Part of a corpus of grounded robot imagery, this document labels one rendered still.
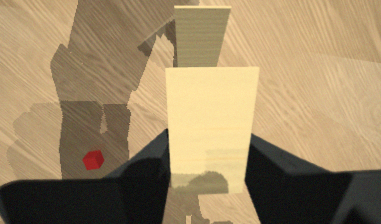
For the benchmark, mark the small red block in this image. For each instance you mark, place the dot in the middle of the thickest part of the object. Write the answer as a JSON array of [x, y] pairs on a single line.
[[93, 160]]

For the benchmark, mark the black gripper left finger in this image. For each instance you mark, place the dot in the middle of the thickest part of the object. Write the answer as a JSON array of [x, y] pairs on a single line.
[[134, 193]]

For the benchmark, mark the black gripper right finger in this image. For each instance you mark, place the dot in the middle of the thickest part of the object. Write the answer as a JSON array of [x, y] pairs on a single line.
[[286, 189]]

